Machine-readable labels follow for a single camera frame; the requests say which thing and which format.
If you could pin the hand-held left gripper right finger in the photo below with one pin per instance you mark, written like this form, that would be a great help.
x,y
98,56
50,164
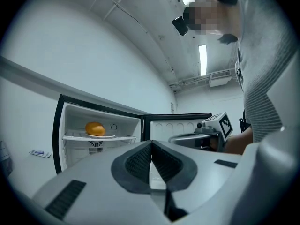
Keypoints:
x,y
211,179

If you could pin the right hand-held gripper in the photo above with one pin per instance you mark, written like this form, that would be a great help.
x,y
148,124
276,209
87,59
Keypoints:
x,y
222,128

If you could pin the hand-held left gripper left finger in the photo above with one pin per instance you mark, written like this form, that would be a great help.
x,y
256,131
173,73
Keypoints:
x,y
93,172

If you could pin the orange fruit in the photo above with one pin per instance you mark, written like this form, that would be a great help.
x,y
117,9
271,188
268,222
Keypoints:
x,y
95,128

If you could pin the small white refrigerator black frame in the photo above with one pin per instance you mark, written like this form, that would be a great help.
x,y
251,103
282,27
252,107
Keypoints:
x,y
75,116

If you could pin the person's right forearm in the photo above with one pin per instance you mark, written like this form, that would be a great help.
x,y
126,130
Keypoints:
x,y
236,142

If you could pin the white plate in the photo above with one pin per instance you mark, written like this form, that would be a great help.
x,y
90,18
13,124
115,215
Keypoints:
x,y
107,136

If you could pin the white and blue packet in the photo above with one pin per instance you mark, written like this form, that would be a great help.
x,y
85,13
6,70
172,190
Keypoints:
x,y
39,153

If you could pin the white ceiling air conditioner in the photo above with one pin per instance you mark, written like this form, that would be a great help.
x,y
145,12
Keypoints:
x,y
219,78

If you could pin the short ceiling light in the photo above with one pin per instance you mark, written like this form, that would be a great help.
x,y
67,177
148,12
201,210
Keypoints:
x,y
202,60

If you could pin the grey striped fabric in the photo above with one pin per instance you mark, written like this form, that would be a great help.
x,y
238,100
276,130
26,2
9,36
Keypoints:
x,y
5,158

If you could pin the person's grey striped shirt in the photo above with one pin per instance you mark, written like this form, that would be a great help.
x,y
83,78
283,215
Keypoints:
x,y
264,67

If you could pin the person's head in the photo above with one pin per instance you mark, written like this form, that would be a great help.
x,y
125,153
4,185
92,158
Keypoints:
x,y
206,15

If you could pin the white wall notice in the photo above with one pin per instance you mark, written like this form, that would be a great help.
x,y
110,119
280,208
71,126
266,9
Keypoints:
x,y
172,107

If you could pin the grey wall trunking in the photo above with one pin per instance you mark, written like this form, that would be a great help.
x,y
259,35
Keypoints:
x,y
58,83

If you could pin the black head-worn camera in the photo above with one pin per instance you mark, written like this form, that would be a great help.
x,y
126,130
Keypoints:
x,y
180,26

